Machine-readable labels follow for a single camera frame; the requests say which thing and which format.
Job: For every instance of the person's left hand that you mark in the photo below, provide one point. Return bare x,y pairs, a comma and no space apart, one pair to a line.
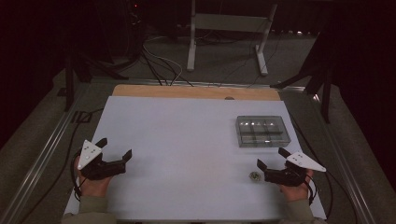
93,188

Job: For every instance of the small round metallic object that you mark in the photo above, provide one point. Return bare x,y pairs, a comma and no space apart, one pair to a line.
255,176

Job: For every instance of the clear plastic compartment box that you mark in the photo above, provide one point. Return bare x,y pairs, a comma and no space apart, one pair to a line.
264,137

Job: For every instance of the white board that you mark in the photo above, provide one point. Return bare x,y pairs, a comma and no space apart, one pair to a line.
186,140

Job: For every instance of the black stand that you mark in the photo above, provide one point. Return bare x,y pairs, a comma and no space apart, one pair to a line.
69,81
326,99

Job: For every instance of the grey metal stand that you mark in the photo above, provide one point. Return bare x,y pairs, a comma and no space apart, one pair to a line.
230,22

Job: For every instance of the person's right hand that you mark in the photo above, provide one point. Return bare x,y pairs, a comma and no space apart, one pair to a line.
295,193

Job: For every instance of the aluminium rail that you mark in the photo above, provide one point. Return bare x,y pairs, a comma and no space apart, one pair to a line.
140,81
342,161
46,149

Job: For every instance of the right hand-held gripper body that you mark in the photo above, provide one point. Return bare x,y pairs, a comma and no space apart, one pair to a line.
286,177

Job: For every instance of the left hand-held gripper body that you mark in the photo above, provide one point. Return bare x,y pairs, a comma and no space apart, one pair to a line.
102,168

